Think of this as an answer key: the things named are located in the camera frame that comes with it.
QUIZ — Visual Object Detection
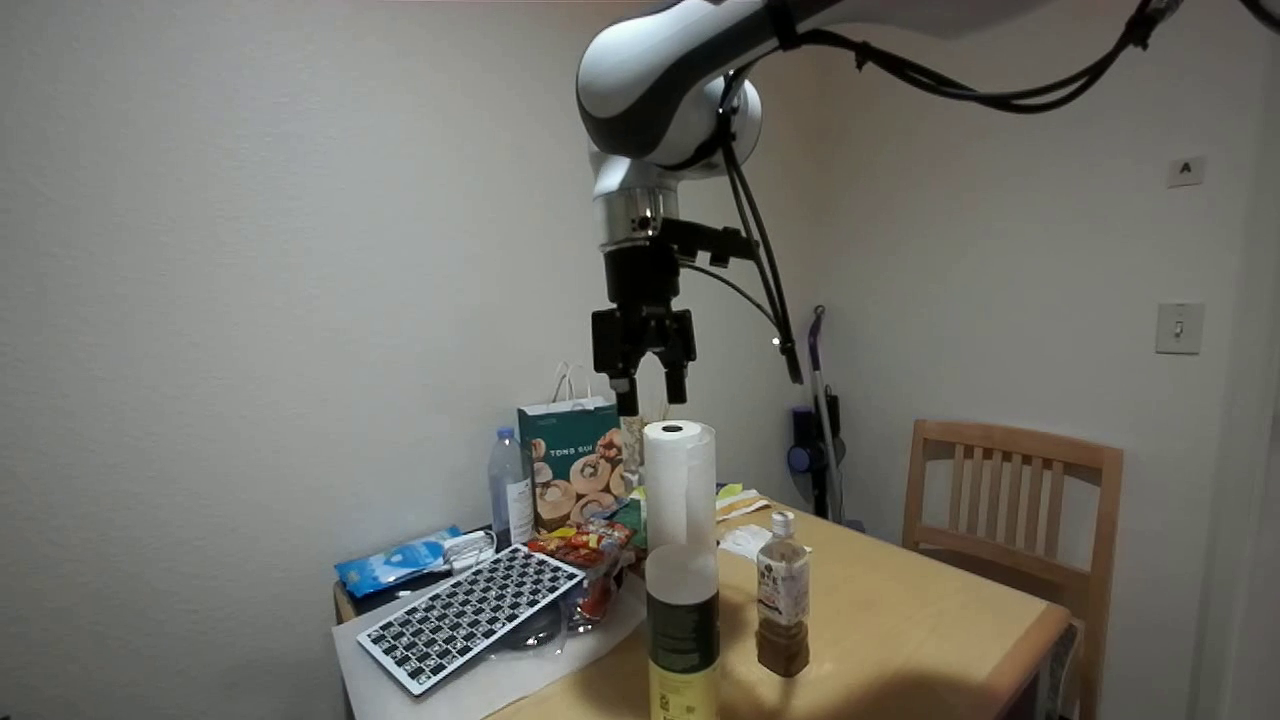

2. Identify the small white box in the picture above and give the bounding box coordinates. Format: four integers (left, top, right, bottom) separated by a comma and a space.
716, 519, 781, 565

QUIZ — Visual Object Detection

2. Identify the yellow green packet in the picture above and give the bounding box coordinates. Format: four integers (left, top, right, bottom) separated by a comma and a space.
710, 485, 776, 528

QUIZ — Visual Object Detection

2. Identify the clear water bottle blue cap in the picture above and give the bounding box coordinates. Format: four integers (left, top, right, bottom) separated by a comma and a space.
482, 426, 537, 551

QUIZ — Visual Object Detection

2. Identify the white wall light switch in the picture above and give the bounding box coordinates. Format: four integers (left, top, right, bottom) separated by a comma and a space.
1153, 300, 1208, 362

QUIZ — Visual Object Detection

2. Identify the small bottle with brown liquid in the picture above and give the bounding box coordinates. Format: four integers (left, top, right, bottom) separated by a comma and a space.
753, 509, 814, 682

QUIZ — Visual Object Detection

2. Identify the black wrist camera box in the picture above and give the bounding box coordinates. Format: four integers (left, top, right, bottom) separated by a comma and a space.
660, 215, 765, 268

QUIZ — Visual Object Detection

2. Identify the yellow canister with white lid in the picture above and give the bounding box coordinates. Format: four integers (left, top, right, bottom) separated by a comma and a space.
639, 542, 722, 720

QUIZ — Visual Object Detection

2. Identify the wooden slat chair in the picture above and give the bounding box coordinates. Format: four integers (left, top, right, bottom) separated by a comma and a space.
901, 418, 1126, 720

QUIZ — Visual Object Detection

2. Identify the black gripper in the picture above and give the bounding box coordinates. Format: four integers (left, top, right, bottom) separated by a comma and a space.
587, 239, 701, 422

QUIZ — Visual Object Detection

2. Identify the red snack package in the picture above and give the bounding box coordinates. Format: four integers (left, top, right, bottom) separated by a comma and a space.
529, 519, 646, 631

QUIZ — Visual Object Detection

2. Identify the green paper gift bag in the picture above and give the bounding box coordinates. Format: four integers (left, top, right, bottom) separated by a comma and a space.
514, 394, 646, 536

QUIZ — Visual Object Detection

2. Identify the blue plastic packet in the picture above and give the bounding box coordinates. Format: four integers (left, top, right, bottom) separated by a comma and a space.
330, 524, 495, 606

